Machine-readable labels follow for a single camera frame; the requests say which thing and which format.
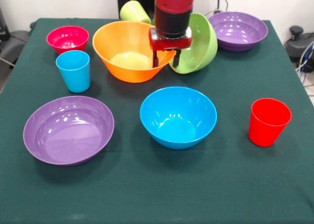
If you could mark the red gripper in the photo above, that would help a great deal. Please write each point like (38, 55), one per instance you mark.
(169, 43)

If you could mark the green plastic bowl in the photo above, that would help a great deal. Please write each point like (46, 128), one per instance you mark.
(203, 50)

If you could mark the orange plastic bowl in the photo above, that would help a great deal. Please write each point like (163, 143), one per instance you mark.
(127, 74)

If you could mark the yellow-green plastic cup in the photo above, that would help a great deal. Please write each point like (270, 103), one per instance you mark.
(132, 12)

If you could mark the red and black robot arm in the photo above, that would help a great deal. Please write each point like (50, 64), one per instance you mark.
(171, 18)

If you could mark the blue plastic bowl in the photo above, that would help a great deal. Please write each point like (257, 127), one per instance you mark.
(176, 126)

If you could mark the blue plastic cup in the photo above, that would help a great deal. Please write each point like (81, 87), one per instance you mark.
(73, 77)

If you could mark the magenta plastic bowl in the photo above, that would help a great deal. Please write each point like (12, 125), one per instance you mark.
(67, 37)

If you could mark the red plastic cup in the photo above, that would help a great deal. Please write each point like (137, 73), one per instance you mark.
(267, 131)

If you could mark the dark green tablecloth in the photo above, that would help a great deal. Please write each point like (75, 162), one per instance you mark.
(157, 184)

